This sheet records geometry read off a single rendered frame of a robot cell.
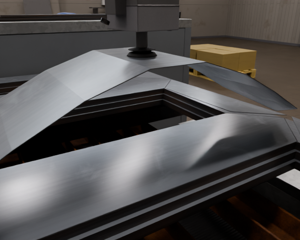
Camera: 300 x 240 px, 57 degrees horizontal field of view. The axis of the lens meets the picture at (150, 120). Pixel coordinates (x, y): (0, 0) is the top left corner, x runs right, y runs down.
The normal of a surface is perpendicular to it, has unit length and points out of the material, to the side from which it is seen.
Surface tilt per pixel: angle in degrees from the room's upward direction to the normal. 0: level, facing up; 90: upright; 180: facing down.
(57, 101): 26
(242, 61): 90
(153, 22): 90
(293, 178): 0
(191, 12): 90
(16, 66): 90
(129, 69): 18
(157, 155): 0
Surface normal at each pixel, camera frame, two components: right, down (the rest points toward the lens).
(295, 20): -0.91, 0.15
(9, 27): 0.52, 0.32
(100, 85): -0.26, -0.83
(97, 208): 0.00, -0.93
